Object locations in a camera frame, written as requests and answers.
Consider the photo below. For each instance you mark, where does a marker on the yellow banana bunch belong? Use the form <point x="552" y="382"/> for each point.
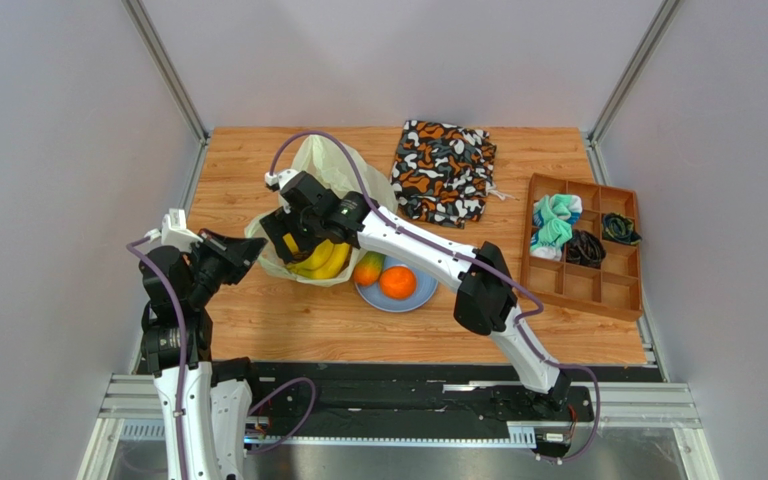
<point x="326" y="262"/>

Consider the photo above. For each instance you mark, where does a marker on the lower teal white sock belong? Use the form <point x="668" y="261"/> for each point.
<point x="549" y="240"/>

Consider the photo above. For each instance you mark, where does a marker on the green orange mango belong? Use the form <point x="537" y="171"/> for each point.
<point x="369" y="269"/>

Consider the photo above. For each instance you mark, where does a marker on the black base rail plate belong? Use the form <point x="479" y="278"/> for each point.
<point x="402" y="401"/>

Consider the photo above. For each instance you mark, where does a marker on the upper teal white sock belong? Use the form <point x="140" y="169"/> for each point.
<point x="557" y="208"/>

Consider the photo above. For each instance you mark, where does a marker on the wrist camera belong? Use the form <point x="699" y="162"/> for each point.
<point x="275" y="181"/>
<point x="174" y="232"/>

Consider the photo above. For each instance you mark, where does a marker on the teal white sock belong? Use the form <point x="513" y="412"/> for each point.
<point x="557" y="208"/>
<point x="549" y="240"/>

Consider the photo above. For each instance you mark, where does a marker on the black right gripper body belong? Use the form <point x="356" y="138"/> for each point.
<point x="289" y="221"/>

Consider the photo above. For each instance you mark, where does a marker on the orange tangerine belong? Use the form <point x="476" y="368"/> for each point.
<point x="398" y="283"/>

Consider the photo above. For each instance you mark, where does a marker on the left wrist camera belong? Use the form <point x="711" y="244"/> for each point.
<point x="174" y="232"/>

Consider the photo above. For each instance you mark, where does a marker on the blue plate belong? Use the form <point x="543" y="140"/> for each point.
<point x="426" y="286"/>

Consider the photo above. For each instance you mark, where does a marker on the navy yellow rolled tie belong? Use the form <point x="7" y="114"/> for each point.
<point x="619" y="229"/>

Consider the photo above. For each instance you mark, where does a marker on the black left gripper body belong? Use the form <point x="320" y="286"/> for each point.
<point x="208" y="274"/>

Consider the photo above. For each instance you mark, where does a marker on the wooden compartment organizer tray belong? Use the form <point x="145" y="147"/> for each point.
<point x="614" y="290"/>

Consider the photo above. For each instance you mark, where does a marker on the dark brown rolled tie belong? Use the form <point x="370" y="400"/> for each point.
<point x="584" y="249"/>

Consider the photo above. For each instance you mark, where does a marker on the pale green plastic bag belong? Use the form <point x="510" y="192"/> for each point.
<point x="325" y="161"/>

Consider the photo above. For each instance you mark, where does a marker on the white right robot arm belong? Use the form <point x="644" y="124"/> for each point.
<point x="486" y="295"/>

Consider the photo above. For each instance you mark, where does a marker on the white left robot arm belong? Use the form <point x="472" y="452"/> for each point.
<point x="204" y="403"/>

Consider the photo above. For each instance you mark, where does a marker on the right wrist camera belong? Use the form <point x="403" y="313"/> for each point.
<point x="275" y="181"/>

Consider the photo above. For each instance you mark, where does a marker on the camouflage patterned shorts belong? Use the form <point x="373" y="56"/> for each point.
<point x="443" y="174"/>

